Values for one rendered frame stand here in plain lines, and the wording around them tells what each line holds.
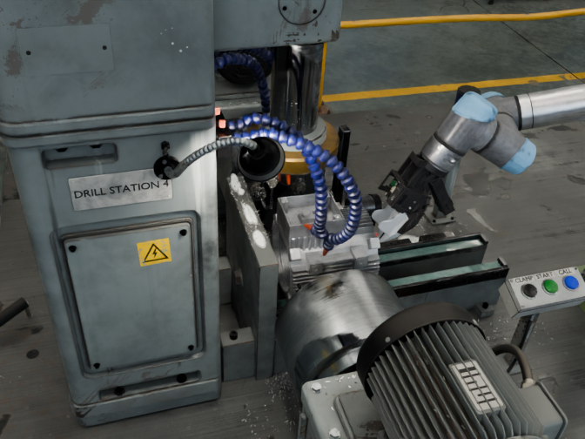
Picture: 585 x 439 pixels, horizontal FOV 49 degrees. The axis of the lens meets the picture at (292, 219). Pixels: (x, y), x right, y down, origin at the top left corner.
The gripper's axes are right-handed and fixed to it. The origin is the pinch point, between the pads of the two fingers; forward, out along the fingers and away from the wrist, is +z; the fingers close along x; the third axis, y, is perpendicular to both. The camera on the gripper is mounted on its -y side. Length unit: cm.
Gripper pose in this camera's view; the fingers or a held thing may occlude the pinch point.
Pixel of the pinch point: (385, 237)
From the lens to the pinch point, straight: 141.7
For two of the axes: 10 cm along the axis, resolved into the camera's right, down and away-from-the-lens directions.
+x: 2.9, 6.1, -7.4
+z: -5.2, 7.5, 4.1
